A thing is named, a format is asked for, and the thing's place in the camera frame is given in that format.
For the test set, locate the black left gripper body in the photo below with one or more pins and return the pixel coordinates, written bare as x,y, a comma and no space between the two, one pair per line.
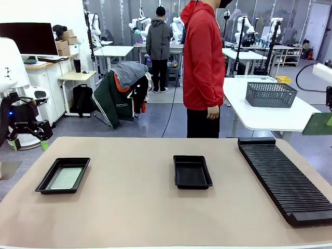
23,116

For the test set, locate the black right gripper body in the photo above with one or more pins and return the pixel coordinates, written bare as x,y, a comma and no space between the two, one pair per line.
329,97

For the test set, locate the left gripper green finger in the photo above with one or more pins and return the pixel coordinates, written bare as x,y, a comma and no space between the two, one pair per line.
15,140
45,132

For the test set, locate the green perforated circuit board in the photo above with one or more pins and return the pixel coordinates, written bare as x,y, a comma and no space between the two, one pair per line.
66,179
317,124

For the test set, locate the black plastic ESD tray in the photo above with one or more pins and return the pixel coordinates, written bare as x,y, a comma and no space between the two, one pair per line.
192,173
44,182

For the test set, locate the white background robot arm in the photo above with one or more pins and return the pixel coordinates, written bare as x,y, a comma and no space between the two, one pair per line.
275,22
144,22
249,26
177,23

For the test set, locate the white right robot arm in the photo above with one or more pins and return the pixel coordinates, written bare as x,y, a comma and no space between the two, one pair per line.
323,71

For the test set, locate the person's right forearm red sleeve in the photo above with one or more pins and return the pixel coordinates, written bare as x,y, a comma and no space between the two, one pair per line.
216,90

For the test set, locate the person's right hand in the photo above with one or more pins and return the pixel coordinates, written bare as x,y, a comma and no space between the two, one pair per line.
214,112

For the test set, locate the white cabinet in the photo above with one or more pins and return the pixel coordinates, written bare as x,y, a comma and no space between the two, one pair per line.
52,88

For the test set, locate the black backpack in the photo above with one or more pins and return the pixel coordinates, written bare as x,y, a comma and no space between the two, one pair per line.
83,101

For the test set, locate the yellow plastic bin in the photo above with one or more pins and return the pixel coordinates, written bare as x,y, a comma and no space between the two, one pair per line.
284,79

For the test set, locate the green bowl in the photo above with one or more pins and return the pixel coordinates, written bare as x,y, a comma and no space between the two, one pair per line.
29,61

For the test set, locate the grey plastic mesh basket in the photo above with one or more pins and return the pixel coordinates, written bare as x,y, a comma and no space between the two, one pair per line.
269,96

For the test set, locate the small white rolling desk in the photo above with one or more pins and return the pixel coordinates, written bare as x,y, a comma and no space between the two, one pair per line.
75,76

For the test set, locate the black keyboard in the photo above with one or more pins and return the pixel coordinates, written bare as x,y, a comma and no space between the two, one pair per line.
53,59

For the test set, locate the clear plastic tray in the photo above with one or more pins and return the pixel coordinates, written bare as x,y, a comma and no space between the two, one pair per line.
259,77

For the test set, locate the white side table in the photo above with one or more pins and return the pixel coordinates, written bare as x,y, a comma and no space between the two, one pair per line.
259,116

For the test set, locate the dark green jacket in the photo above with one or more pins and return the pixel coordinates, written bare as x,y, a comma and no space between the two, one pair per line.
111,101

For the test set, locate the black tumbler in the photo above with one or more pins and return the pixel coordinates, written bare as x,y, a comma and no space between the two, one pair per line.
77,66

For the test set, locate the brown cardboard box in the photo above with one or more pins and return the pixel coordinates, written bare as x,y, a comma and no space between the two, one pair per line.
61,44
72,41
63,52
68,34

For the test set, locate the black computer monitor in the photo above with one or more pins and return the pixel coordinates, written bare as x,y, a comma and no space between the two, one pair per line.
28,39

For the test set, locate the white storage box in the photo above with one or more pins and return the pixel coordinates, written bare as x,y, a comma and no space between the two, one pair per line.
74,49

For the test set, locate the black slotted board rack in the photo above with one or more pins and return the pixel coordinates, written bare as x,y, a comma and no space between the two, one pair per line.
282,179

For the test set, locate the black cap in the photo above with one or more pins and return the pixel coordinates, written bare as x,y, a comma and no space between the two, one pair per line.
59,28

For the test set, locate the grey hooded jacket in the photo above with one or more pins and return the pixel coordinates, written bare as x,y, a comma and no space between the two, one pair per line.
129,72

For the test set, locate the white lab table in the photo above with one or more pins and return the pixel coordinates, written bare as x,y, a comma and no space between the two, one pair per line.
114,50

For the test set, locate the person in red jacket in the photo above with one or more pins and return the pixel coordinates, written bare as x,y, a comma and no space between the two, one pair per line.
202,64

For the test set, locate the man in grey hoodie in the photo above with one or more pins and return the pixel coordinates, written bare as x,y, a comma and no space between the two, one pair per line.
158,39

